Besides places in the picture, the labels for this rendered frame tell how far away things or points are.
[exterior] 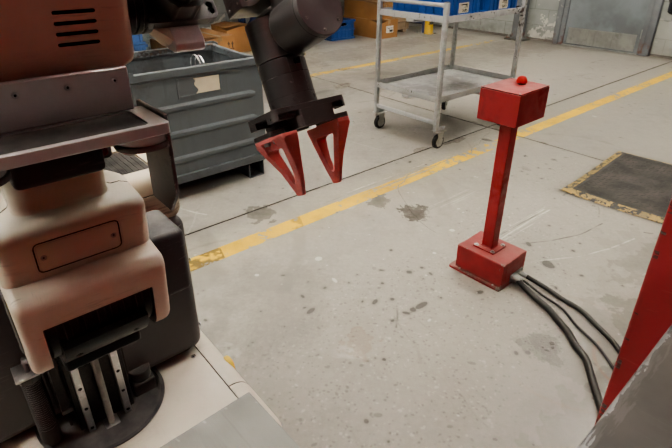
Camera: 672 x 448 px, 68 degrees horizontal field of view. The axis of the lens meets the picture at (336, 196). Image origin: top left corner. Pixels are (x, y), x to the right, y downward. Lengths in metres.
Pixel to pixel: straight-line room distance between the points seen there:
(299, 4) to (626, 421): 0.49
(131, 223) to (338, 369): 1.05
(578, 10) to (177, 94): 6.26
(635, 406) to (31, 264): 0.77
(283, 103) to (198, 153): 2.25
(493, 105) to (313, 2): 1.41
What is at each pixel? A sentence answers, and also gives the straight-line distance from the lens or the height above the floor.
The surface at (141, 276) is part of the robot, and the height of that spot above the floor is 0.78.
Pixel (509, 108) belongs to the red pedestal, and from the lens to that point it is 1.86.
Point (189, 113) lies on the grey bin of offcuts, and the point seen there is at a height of 0.47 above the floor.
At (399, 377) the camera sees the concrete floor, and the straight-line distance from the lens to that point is 1.73.
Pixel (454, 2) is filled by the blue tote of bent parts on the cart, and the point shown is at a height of 0.93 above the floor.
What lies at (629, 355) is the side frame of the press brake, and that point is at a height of 0.57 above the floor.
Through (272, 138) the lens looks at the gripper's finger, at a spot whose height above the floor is 1.06.
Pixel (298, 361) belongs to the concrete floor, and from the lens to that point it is 1.77.
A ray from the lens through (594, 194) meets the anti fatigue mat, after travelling 3.12.
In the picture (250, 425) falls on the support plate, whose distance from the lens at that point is 0.32.
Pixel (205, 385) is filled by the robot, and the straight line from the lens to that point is 1.35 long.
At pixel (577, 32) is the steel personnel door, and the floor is 0.18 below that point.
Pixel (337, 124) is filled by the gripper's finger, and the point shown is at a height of 1.06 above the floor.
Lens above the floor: 1.25
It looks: 27 degrees down
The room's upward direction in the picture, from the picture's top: straight up
